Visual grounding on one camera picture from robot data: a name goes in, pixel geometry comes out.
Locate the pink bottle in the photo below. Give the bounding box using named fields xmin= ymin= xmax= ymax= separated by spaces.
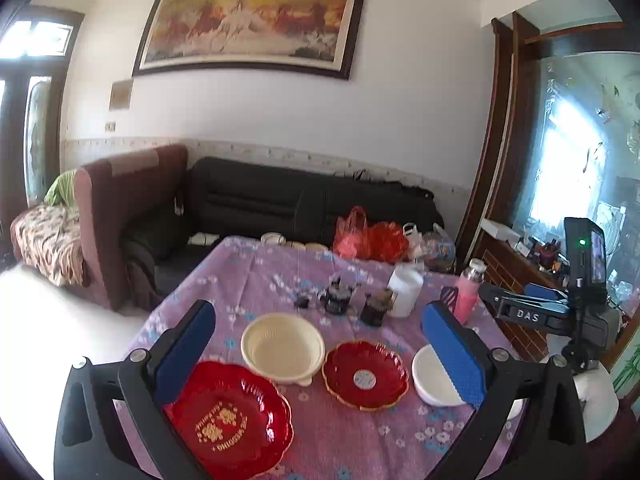
xmin=452 ymin=258 xmax=488 ymax=326

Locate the white plastic jar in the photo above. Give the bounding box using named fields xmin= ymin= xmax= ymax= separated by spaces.
xmin=387 ymin=262 xmax=426 ymax=318

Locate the clear plastic bag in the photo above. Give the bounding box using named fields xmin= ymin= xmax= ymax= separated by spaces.
xmin=400 ymin=222 xmax=457 ymax=275

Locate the wall plaque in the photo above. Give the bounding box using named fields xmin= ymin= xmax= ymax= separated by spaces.
xmin=109 ymin=80 xmax=133 ymax=111

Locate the black labelled pump motor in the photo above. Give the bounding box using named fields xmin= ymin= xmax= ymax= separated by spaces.
xmin=320 ymin=275 xmax=361 ymax=316

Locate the white box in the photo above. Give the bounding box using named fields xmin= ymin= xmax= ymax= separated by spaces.
xmin=480 ymin=217 xmax=522 ymax=242

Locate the red plastic bag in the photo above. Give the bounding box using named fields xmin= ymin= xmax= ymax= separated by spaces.
xmin=332 ymin=206 xmax=411 ymax=263

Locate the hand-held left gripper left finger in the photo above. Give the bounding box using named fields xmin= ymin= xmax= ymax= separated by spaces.
xmin=54 ymin=300 xmax=217 ymax=480

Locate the framed horse painting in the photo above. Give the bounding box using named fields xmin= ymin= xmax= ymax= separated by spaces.
xmin=131 ymin=0 xmax=368 ymax=81

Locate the cream plastic bowl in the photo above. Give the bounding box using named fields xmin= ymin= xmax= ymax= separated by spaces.
xmin=241 ymin=312 xmax=327 ymax=387

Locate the black sofa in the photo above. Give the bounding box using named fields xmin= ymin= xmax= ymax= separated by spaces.
xmin=120 ymin=156 xmax=446 ymax=311

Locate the black bag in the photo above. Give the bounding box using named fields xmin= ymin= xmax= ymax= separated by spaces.
xmin=350 ymin=170 xmax=436 ymax=202

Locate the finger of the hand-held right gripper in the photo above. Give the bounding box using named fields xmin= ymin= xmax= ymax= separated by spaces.
xmin=477 ymin=282 xmax=571 ymax=333
xmin=522 ymin=282 xmax=568 ymax=305

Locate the purple floral tablecloth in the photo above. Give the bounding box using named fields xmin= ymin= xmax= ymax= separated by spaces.
xmin=122 ymin=235 xmax=526 ymax=480

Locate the wooden glass door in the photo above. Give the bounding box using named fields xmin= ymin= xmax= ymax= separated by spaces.
xmin=0 ymin=5 xmax=86 ymax=226

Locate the brown armchair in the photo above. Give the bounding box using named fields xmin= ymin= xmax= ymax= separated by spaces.
xmin=75 ymin=144 xmax=190 ymax=311

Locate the green cloth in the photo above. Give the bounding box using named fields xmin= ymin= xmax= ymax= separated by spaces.
xmin=44 ymin=170 xmax=78 ymax=207

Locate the wooden frame glass panel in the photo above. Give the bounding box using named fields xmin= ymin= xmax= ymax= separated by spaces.
xmin=452 ymin=10 xmax=640 ymax=311

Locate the large red gold-print plate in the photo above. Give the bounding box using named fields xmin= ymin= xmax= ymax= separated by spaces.
xmin=162 ymin=360 xmax=294 ymax=471

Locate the white foam bowl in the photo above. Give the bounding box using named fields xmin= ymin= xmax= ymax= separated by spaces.
xmin=411 ymin=344 xmax=481 ymax=407

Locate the white round container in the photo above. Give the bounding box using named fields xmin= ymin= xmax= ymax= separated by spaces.
xmin=545 ymin=332 xmax=621 ymax=443

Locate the small red gold-rim plate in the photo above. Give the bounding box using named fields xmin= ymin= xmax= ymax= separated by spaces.
xmin=321 ymin=341 xmax=411 ymax=411

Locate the patterned brown blanket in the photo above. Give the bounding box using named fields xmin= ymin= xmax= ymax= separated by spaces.
xmin=11 ymin=202 xmax=86 ymax=288

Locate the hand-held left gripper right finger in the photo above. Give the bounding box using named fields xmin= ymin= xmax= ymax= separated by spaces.
xmin=421 ymin=301 xmax=587 ymax=480

